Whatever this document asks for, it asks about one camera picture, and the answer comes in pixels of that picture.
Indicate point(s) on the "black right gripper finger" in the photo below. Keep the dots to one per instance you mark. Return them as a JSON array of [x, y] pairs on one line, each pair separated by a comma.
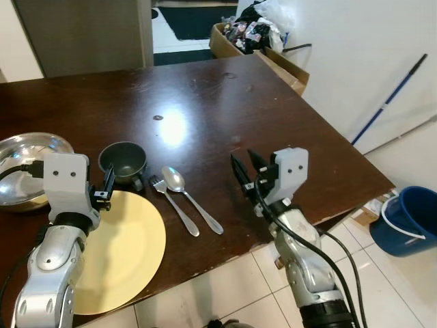
[[239, 174], [255, 160]]

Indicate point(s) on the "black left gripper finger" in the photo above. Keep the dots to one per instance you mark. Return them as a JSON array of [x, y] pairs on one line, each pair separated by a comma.
[[109, 181]]

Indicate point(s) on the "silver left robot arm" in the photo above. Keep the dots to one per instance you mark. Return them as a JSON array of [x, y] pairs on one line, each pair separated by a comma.
[[51, 273]]

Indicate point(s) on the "dark green cup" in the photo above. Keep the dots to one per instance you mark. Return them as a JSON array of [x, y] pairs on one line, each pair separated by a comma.
[[123, 158]]

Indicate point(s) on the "yellow plate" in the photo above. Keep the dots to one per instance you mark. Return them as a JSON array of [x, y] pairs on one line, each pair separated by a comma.
[[130, 253]]

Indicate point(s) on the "silver metal spoon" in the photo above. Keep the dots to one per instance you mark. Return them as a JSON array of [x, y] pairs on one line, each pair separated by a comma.
[[174, 179]]

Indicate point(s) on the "silver metal fork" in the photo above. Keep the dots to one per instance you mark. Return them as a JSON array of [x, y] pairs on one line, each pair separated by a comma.
[[179, 215]]

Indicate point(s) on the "dark brown table leg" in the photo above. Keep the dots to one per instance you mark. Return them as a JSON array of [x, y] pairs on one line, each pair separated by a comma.
[[338, 224]]

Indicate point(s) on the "blue plastic bucket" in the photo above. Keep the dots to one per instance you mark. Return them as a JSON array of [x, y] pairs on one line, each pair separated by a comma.
[[403, 225]]

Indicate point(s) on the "shiny metal bowl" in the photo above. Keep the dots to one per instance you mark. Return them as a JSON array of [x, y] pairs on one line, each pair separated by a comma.
[[27, 147]]

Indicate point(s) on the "brown cardboard box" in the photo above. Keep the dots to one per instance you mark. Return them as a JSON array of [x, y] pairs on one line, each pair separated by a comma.
[[287, 72]]

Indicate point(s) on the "black rubbish bag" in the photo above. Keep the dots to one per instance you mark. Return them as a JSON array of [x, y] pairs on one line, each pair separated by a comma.
[[249, 27]]

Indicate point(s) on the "black robot right foot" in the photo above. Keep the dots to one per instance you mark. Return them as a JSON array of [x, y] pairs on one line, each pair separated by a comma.
[[222, 323]]

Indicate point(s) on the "white plastic bag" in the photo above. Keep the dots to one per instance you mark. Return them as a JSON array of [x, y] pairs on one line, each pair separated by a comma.
[[276, 14]]

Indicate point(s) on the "grey door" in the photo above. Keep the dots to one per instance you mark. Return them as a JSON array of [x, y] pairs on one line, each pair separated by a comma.
[[82, 34]]

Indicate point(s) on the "black floor mat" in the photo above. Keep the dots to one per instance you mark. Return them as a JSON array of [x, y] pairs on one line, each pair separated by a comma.
[[194, 20]]

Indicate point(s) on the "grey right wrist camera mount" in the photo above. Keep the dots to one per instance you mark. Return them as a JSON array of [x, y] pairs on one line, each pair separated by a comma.
[[290, 167]]

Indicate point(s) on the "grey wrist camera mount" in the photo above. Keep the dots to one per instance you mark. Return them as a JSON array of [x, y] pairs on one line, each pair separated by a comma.
[[65, 174], [290, 167]]

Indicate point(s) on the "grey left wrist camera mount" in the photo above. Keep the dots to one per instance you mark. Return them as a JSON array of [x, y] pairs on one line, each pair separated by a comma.
[[65, 174]]

